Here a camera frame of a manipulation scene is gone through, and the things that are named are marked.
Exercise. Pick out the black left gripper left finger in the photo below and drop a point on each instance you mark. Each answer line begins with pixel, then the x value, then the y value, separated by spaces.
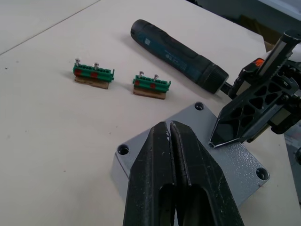
pixel 150 160

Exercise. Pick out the grey metal box lid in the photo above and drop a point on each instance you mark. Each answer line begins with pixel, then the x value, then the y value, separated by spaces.
pixel 235 169

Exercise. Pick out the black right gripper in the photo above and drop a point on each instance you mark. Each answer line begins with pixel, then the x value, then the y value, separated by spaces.
pixel 245 80

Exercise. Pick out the green plastic screw holder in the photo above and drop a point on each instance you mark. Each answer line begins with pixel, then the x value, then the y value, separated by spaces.
pixel 150 83
pixel 94 70

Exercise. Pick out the brown cardboard base piece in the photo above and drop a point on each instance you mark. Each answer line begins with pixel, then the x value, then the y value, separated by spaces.
pixel 150 93
pixel 98 84

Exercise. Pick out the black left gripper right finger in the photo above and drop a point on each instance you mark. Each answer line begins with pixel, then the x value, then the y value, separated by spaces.
pixel 202 164

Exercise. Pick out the silver screw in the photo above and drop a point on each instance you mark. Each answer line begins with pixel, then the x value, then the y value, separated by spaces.
pixel 141 74
pixel 96 66
pixel 77 61
pixel 156 77

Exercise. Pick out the brown cardboard box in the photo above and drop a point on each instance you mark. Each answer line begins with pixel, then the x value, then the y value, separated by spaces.
pixel 249 22

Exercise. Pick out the dark teal electric screwdriver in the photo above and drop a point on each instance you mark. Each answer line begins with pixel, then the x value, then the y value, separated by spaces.
pixel 174 54

